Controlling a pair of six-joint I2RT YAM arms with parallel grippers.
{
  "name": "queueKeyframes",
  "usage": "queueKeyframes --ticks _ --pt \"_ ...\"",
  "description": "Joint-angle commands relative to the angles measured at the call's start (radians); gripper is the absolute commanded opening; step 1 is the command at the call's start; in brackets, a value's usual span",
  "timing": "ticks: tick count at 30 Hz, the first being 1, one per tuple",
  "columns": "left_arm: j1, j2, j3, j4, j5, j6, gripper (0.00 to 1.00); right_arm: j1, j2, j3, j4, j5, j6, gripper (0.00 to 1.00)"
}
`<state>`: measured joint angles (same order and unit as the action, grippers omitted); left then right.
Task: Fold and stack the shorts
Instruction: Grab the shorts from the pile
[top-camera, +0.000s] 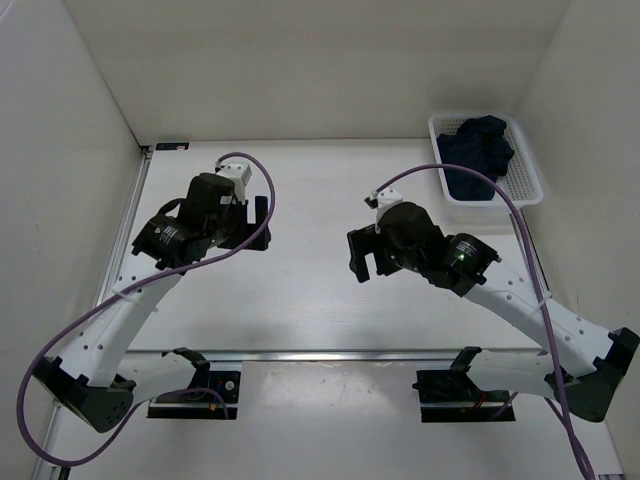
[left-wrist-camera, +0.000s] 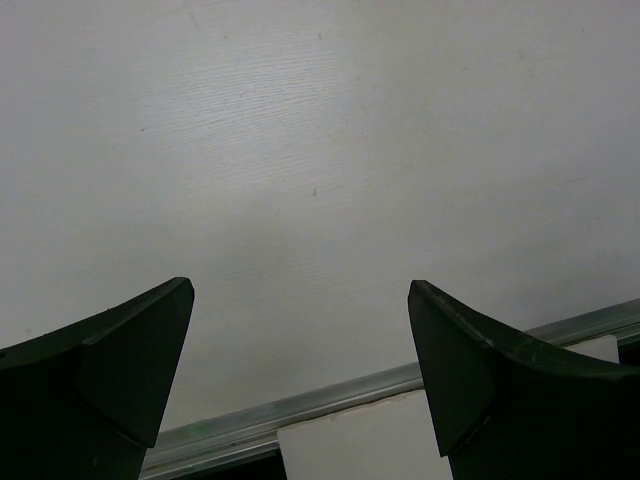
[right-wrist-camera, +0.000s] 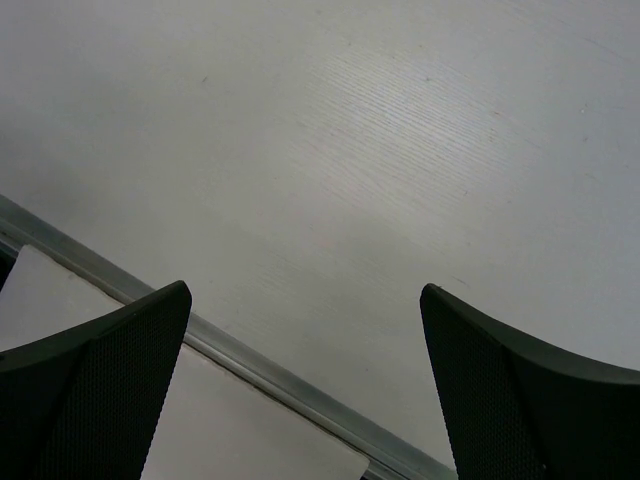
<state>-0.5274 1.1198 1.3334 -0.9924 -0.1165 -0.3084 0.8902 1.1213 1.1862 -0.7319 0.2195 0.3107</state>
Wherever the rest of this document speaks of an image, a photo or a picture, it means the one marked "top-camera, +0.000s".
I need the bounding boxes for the navy blue shorts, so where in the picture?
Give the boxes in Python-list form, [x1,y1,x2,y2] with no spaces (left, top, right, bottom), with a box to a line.
[437,115,515,201]

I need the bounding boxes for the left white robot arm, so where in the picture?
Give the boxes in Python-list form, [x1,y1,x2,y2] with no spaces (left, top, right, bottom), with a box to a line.
[34,162,270,433]

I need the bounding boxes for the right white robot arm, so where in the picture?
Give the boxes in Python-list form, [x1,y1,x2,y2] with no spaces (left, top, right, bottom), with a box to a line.
[347,201,639,423]

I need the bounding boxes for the black label sticker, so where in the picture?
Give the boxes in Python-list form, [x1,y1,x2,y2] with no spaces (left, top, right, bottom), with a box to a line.
[155,142,190,151]

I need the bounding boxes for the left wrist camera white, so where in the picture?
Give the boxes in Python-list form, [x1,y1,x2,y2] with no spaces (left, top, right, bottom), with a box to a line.
[215,160,252,203]

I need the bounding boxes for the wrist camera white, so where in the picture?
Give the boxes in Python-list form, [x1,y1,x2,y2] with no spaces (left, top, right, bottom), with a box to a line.
[364,186,404,234]
[215,160,252,203]

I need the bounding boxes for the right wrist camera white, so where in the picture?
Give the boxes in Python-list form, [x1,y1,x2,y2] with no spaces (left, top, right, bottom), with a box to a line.
[364,186,404,234]

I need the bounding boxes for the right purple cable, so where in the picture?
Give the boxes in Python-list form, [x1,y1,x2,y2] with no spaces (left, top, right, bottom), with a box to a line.
[375,164,596,480]

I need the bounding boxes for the purple cable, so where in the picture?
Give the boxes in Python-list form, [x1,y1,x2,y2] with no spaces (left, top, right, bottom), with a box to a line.
[375,164,596,480]
[16,151,278,469]

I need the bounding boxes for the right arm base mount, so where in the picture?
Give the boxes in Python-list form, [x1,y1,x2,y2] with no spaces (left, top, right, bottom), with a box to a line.
[412,370,515,424]

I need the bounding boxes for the aluminium rail front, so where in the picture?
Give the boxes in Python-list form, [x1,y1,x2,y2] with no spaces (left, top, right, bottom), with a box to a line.
[124,349,546,364]

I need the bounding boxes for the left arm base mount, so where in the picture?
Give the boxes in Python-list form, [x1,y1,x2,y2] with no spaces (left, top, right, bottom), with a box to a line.
[147,362,242,421]

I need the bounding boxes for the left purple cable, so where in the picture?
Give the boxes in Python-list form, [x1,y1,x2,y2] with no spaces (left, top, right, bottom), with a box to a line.
[16,151,278,469]

